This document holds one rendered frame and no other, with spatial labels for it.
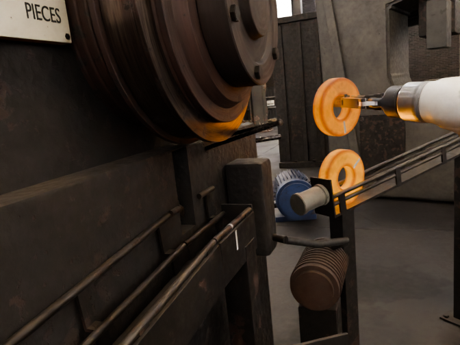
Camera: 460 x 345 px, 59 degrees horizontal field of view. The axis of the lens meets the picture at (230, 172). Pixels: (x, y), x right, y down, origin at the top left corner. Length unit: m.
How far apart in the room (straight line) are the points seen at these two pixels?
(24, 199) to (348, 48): 3.12
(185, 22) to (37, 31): 0.19
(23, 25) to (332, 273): 0.83
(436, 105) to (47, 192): 0.74
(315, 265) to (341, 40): 2.62
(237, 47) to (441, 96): 0.46
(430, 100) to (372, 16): 2.51
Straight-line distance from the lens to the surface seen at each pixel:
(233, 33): 0.63
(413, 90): 0.98
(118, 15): 0.60
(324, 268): 1.05
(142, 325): 0.56
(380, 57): 3.38
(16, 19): 0.60
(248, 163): 0.98
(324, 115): 1.10
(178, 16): 0.61
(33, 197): 0.54
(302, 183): 2.87
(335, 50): 3.47
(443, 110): 0.93
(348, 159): 1.17
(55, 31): 0.64
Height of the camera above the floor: 0.97
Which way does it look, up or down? 11 degrees down
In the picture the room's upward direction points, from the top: 6 degrees counter-clockwise
